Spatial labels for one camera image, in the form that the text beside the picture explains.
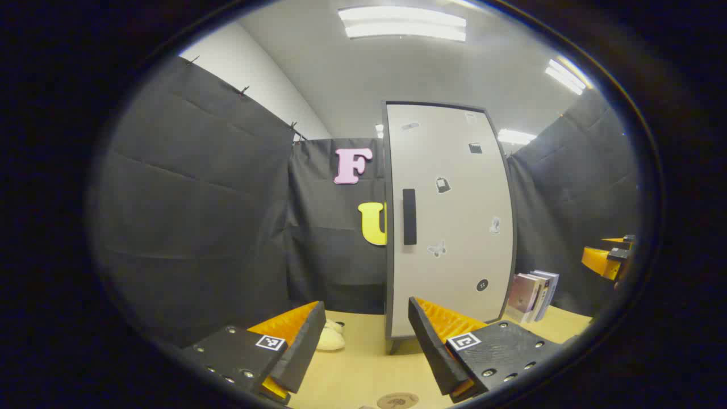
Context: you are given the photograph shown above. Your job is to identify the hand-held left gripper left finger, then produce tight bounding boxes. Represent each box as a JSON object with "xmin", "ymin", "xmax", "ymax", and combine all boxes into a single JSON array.
[{"xmin": 181, "ymin": 301, "xmax": 327, "ymax": 405}]

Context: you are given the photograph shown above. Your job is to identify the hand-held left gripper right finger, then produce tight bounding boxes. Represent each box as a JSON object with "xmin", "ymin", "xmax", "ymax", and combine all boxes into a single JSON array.
[{"xmin": 408, "ymin": 297, "xmax": 563, "ymax": 404}]

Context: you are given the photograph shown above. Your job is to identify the round brown coaster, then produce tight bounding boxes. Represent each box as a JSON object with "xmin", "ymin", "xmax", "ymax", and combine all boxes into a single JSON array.
[{"xmin": 377, "ymin": 392, "xmax": 420, "ymax": 409}]

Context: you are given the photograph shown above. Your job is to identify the dark grey cabinet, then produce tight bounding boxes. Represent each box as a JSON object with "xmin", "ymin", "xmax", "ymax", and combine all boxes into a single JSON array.
[{"xmin": 382, "ymin": 101, "xmax": 519, "ymax": 356}]

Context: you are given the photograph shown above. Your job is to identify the light grey cabinet door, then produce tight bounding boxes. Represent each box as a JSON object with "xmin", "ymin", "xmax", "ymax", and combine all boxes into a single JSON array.
[{"xmin": 384, "ymin": 102, "xmax": 516, "ymax": 340}]

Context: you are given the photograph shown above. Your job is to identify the black door handle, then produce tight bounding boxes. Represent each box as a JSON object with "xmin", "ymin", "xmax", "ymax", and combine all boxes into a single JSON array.
[{"xmin": 403, "ymin": 189, "xmax": 417, "ymax": 246}]

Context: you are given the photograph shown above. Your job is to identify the blue grey book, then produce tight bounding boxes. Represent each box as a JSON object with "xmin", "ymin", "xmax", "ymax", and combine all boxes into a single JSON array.
[{"xmin": 534, "ymin": 270, "xmax": 560, "ymax": 322}]

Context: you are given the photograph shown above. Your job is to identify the white pink book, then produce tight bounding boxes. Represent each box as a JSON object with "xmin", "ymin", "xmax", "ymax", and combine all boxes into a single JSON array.
[{"xmin": 505, "ymin": 274, "xmax": 538, "ymax": 323}]

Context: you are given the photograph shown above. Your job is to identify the black backdrop cloth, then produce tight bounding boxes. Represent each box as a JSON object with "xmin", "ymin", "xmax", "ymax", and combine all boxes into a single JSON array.
[{"xmin": 91, "ymin": 56, "xmax": 642, "ymax": 347}]

